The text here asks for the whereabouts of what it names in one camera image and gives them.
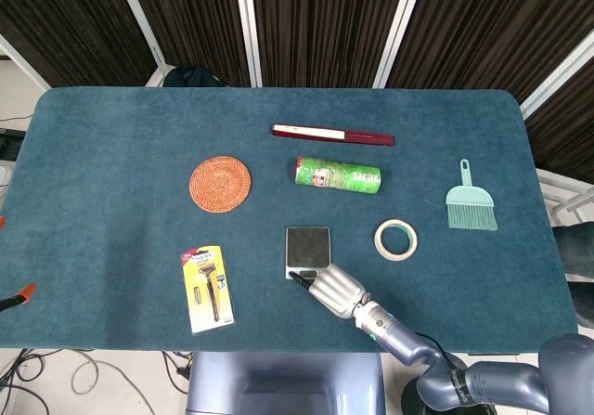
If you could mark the blue robot torso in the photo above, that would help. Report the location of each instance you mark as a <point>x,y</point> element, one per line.
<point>278,382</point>

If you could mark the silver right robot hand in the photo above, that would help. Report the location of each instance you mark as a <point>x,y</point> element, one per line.
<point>336,289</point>

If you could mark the green cylindrical chip can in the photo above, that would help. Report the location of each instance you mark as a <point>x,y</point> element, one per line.
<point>339,176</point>

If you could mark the round woven rattan coaster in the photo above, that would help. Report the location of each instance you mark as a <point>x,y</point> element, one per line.
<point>220,184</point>

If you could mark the mint green hand brush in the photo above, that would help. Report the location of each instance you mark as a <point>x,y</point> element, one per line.
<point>468,201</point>

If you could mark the razor in yellow blister pack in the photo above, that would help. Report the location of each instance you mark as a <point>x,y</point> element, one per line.
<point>197,313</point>

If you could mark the white masking tape roll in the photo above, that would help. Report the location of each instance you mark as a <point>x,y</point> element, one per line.
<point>396,257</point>

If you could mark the silver digital kitchen scale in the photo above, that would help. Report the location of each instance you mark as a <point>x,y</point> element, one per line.
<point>307,248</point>

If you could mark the white partition frame post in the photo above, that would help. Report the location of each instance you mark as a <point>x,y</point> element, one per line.
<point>248,25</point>
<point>557,81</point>
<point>401,25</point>
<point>139,20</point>
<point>23,62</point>

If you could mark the grey metal rack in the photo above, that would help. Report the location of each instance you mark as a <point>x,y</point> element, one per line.
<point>568,197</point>

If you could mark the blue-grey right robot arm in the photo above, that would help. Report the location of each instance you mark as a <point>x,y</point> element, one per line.
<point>408,345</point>

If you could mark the teal blue table cloth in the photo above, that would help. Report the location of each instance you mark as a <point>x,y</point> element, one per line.
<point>116,178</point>

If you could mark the black bag behind table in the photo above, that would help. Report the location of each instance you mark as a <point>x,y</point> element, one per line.
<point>192,78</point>

